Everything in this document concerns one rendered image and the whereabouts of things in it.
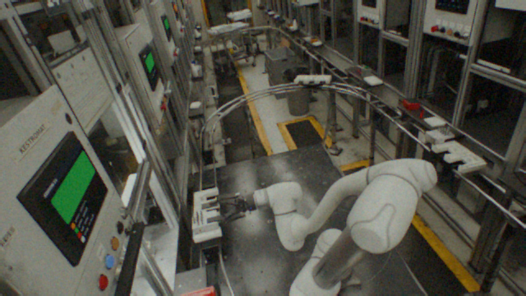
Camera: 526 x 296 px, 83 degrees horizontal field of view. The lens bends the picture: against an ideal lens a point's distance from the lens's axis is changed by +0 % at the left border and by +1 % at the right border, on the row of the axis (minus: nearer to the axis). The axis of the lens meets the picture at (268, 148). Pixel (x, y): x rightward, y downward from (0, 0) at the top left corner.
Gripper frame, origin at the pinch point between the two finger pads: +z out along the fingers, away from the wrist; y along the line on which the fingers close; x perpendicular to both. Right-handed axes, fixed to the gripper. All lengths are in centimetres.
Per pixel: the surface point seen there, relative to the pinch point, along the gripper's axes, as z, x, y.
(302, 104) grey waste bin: -116, -275, -93
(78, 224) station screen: 18, 46, 47
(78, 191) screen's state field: 18, 40, 52
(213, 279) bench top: 9.8, 0.9, -44.1
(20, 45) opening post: 22, 23, 81
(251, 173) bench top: -23, -80, -44
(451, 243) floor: -157, -26, -113
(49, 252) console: 20, 54, 48
